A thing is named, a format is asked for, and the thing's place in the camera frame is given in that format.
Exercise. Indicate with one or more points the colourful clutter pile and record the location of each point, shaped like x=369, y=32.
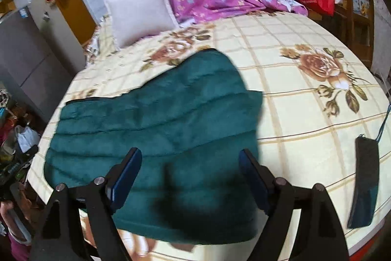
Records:
x=9, y=117

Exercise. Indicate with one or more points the grey refrigerator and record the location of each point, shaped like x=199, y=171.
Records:
x=27, y=50

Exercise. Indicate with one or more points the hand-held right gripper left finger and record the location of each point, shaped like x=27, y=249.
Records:
x=126, y=178

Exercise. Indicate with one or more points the white wall poster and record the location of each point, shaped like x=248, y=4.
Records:
x=381, y=22

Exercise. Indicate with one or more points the wooden shelf rack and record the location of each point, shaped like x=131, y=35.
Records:
x=347, y=13

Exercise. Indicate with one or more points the brown wooden panel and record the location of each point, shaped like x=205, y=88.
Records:
x=76, y=13

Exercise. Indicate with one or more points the white pillow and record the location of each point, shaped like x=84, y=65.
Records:
x=140, y=10

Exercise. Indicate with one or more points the white plastic bag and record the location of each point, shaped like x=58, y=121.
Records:
x=27, y=138

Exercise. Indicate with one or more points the green puffer jacket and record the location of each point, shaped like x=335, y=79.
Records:
x=171, y=114

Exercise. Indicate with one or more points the black smartphone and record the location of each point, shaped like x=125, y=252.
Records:
x=365, y=175

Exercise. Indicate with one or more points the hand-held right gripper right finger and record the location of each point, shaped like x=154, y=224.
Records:
x=253, y=178

